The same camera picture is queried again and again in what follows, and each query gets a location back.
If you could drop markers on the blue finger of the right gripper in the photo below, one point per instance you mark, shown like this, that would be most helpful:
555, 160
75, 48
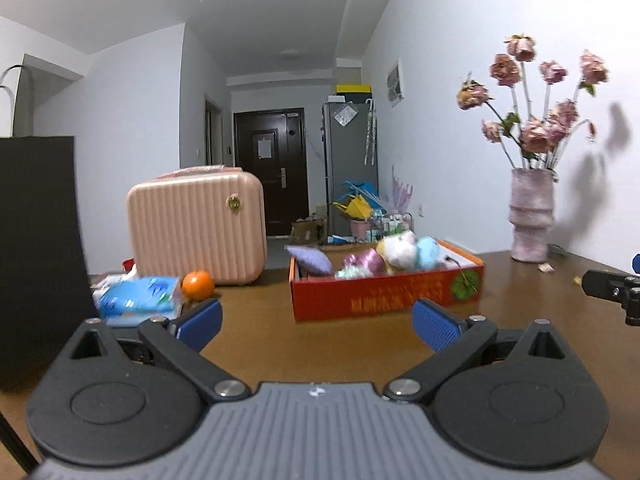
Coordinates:
636, 264

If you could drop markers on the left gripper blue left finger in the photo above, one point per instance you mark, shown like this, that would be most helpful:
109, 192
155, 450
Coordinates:
199, 325

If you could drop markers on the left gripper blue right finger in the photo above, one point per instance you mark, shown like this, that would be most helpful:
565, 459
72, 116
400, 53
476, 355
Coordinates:
435, 325

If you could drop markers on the light blue plush whale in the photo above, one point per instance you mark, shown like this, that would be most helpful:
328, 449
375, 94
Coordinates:
427, 253

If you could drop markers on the yellow white plush hamster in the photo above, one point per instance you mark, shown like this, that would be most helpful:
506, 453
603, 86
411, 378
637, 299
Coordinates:
399, 251

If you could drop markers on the pink satin scrunchie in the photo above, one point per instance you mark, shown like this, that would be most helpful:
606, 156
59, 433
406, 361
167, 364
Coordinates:
369, 258

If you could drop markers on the lavender drawstring pouch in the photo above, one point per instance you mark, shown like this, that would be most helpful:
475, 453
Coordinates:
311, 259

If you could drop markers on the white plastic bag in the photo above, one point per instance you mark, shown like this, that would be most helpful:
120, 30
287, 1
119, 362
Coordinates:
353, 272

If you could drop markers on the orange mandarin fruit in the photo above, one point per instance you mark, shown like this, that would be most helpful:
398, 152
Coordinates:
198, 286

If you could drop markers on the red cardboard box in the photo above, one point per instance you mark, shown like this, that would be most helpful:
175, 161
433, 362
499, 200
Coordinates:
458, 281

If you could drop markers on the blue tissue pack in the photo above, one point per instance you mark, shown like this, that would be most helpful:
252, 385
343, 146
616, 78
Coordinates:
131, 302

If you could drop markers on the purple ceramic vase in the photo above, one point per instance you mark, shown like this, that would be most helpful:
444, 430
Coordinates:
531, 211

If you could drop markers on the pink ribbed vanity case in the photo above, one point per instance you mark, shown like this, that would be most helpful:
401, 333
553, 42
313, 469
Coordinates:
206, 218

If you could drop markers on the pink bucket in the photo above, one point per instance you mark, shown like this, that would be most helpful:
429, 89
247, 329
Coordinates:
361, 230

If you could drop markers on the brown cardboard box on floor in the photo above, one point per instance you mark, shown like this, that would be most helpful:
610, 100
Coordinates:
308, 232

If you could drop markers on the yellow blue bags pile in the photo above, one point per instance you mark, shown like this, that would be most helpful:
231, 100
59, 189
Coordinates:
360, 201

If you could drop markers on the black paper shopping bag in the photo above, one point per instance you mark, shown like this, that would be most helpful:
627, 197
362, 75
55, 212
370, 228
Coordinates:
45, 291

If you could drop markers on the dried pink roses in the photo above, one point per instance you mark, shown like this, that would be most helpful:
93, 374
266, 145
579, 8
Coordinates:
535, 131

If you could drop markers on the dark entrance door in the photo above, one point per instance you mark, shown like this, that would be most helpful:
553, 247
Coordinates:
271, 144

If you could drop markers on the grey refrigerator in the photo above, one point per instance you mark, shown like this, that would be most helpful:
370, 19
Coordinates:
345, 128

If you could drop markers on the yellow box on refrigerator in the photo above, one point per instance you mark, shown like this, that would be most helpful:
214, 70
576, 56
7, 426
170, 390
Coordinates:
352, 88

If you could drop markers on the wire basket with bottles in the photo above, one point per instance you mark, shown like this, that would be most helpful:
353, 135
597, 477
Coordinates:
382, 225

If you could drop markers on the white wall electrical panel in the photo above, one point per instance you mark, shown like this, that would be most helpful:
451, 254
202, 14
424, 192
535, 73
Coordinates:
395, 92

